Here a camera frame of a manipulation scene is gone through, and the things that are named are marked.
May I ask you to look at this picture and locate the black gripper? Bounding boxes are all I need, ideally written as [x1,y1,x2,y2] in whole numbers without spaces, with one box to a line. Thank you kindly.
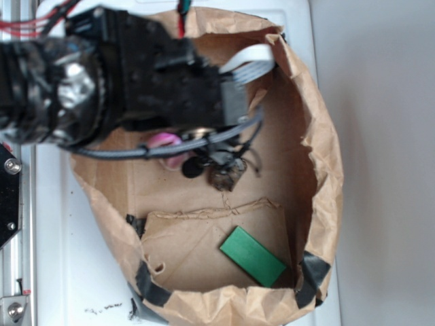
[65,7,248,131]

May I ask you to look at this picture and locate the pink plush bunny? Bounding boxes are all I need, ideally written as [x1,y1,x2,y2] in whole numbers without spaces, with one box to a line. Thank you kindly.
[147,132,191,170]

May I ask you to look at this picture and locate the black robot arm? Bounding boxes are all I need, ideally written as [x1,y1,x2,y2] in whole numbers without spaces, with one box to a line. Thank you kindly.
[1,7,248,147]

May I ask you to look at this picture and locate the brown rough rock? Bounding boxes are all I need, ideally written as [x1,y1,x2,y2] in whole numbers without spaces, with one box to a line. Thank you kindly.
[209,159,247,192]

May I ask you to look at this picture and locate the brown paper bag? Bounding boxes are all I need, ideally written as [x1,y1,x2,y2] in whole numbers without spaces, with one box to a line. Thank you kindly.
[71,7,344,325]

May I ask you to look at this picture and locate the green rectangular block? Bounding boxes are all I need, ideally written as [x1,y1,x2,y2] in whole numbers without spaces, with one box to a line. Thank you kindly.
[220,226,287,287]

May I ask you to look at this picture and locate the white flat ribbon cable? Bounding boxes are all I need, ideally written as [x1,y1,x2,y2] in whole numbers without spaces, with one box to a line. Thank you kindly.
[219,43,275,84]

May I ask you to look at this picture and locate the grey sleeved cable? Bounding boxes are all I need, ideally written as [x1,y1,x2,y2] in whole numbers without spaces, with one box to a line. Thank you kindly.
[67,108,266,160]

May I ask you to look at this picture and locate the red wires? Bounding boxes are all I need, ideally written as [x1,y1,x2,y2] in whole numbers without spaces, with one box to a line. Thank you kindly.
[0,0,82,37]

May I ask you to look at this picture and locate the black metal bracket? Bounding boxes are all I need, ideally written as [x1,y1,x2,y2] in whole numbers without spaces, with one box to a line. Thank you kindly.
[0,143,22,249]

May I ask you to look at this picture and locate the aluminium frame rail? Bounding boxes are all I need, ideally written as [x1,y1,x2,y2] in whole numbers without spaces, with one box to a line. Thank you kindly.
[1,139,37,325]

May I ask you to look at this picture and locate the silver corner bracket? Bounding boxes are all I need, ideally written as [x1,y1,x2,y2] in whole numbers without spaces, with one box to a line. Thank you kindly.
[1,295,28,326]

